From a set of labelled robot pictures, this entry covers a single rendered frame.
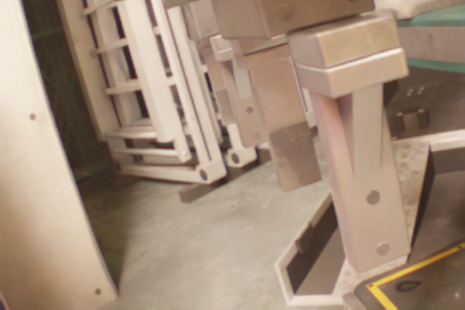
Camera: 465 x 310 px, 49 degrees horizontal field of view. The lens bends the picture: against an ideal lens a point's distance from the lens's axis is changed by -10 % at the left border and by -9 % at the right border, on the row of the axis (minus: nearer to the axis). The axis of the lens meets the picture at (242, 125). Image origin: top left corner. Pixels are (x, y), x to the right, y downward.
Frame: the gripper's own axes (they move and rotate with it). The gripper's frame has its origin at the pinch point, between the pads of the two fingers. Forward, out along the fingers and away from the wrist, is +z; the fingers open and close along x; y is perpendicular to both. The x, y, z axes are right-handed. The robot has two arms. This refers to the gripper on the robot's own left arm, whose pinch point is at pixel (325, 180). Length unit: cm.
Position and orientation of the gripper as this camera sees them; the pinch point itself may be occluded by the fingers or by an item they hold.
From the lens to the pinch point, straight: 29.6
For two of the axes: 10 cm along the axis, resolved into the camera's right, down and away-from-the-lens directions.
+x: 1.6, 1.5, -9.7
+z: 2.7, 9.4, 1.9
